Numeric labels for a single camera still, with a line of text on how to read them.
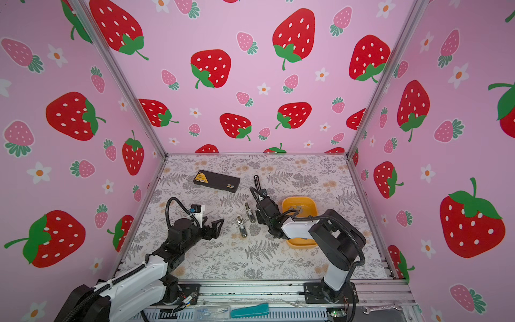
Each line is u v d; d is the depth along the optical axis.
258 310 0.70
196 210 0.73
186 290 0.75
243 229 0.90
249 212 0.95
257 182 1.07
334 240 0.47
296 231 0.64
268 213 0.71
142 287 0.53
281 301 0.73
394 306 0.71
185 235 0.66
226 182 1.05
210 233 0.76
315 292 0.73
